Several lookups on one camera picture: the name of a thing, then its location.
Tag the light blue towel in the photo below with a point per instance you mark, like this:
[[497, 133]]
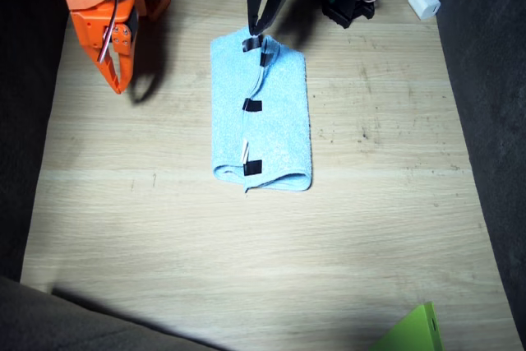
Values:
[[279, 121]]

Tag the white power adapter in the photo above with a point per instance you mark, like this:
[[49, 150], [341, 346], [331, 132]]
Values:
[[423, 3]]

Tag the lime green plastic wedge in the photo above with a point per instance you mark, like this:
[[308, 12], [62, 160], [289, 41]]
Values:
[[415, 330]]

